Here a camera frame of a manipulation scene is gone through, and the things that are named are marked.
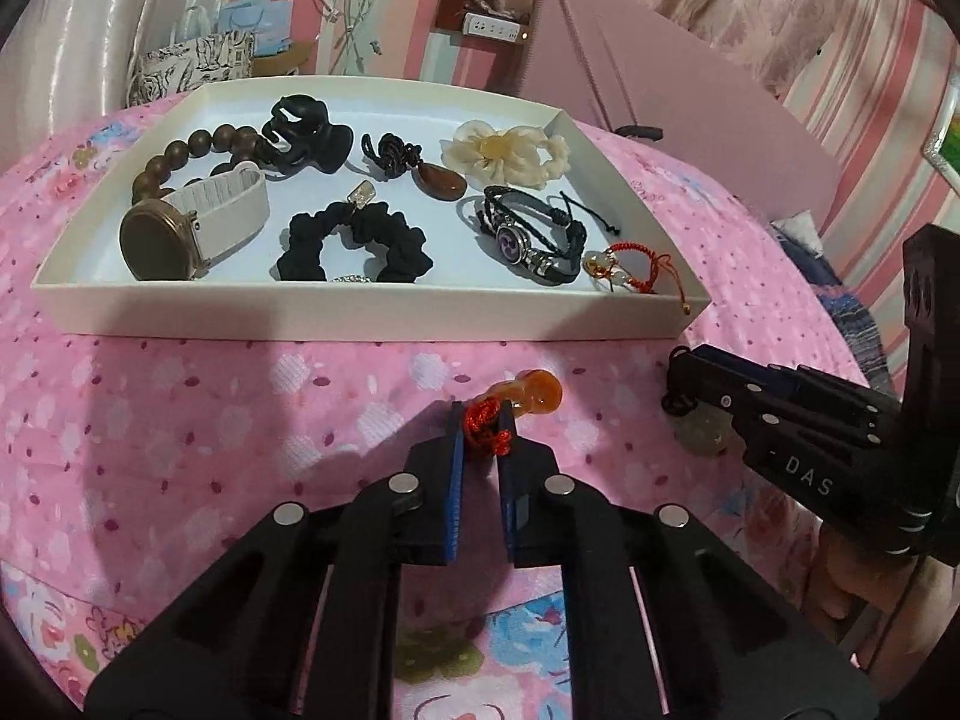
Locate brown wooden bead bracelet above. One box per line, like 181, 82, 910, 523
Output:
131, 126, 267, 205

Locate hanging white charger cables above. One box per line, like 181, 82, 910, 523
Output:
319, 0, 383, 72

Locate pink floral bedsheet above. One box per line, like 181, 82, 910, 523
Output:
0, 101, 893, 720

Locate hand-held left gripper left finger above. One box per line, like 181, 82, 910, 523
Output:
84, 401, 467, 720

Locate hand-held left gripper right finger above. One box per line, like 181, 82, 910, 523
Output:
496, 403, 878, 720

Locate brown cardboard box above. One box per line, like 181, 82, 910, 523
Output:
251, 41, 312, 77

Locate framed picture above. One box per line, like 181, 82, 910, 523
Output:
924, 67, 960, 185

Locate orange pendant red cord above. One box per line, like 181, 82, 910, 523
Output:
463, 369, 563, 458

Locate brown pendant black cord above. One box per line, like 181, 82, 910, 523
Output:
361, 133, 467, 203

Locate cream flower scrunchie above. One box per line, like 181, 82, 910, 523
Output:
439, 120, 571, 190

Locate pink patterned curtain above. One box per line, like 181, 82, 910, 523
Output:
469, 0, 931, 98

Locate floral print paper bag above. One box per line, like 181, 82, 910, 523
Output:
126, 30, 256, 107

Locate dark patterned cloth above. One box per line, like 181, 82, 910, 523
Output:
772, 217, 901, 395

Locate white cardboard tray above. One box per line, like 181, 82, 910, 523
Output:
30, 75, 712, 342

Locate pink padded headboard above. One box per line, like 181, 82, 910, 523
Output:
517, 0, 848, 222

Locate black scrunchie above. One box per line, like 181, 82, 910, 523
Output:
276, 181, 434, 284

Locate cream satin padded cloth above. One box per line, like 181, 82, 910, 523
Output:
0, 0, 245, 158

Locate pale jade pendant black cord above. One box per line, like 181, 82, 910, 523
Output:
661, 390, 732, 455

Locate black braided leather bracelet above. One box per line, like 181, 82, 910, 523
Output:
475, 186, 622, 287

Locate white band wrist watch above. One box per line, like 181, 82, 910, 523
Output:
120, 161, 271, 282

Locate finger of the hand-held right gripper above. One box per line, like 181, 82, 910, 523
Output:
761, 364, 905, 430
664, 345, 884, 451

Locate white power strip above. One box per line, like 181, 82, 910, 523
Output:
461, 11, 526, 42

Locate person's right hand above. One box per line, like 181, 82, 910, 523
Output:
814, 521, 938, 620

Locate light blue gift bag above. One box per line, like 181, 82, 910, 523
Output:
217, 4, 295, 57

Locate red cord bracelet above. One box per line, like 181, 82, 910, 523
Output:
583, 241, 695, 316

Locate black hair claw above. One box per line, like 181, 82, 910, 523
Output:
259, 94, 355, 175

